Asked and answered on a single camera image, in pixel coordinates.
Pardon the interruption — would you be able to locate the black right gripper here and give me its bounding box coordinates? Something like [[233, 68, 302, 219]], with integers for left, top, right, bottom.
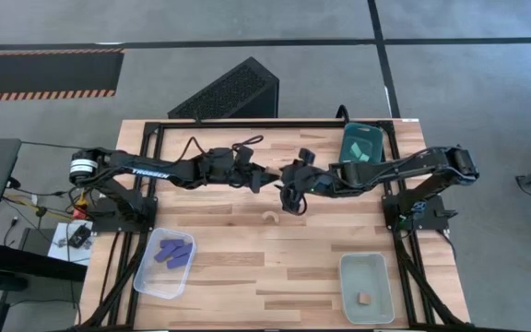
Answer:
[[279, 164, 340, 216]]

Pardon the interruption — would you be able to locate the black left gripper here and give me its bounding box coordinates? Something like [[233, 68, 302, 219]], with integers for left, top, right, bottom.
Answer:
[[205, 147, 281, 195]]

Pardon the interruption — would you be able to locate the clear plastic bin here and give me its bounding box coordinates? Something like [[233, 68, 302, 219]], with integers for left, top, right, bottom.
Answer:
[[132, 226, 198, 301]]

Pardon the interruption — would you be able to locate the dark teal bin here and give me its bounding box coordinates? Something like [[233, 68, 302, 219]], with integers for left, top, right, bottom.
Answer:
[[337, 122, 384, 165]]

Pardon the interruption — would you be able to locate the black computer tower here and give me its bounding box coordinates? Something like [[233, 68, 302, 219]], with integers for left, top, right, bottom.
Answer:
[[167, 55, 281, 121]]

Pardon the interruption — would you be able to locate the grey plastic bin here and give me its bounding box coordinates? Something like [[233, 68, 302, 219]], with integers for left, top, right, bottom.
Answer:
[[338, 251, 396, 326]]

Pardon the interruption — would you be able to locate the small black device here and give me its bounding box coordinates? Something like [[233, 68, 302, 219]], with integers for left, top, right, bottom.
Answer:
[[65, 223, 92, 250]]

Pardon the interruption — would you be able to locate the white paper sheet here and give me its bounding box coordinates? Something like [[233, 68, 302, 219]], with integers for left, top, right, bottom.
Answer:
[[47, 219, 94, 267]]

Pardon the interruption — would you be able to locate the black orange-striped floor mat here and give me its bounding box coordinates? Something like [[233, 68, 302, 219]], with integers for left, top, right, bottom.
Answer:
[[0, 47, 125, 103]]

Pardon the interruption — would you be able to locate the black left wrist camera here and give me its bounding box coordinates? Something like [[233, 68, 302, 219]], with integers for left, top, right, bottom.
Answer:
[[234, 144, 256, 163]]

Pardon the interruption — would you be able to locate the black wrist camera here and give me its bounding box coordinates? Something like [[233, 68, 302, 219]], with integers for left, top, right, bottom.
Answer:
[[234, 144, 256, 163], [297, 147, 317, 167]]

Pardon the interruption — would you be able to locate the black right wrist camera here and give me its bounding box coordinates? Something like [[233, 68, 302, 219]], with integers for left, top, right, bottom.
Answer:
[[297, 147, 317, 167]]

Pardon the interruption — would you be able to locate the black table frame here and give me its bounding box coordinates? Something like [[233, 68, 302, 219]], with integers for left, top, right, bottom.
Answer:
[[78, 119, 469, 332]]

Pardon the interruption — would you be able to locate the yellow cable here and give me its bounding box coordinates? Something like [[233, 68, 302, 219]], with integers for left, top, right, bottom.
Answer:
[[2, 189, 88, 216]]

